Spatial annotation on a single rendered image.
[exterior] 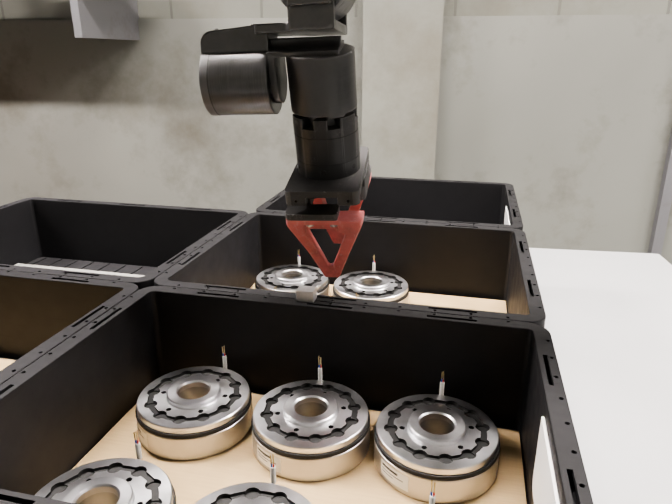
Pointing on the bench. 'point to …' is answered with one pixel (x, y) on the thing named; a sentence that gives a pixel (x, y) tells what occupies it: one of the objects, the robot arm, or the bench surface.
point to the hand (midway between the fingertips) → (336, 251)
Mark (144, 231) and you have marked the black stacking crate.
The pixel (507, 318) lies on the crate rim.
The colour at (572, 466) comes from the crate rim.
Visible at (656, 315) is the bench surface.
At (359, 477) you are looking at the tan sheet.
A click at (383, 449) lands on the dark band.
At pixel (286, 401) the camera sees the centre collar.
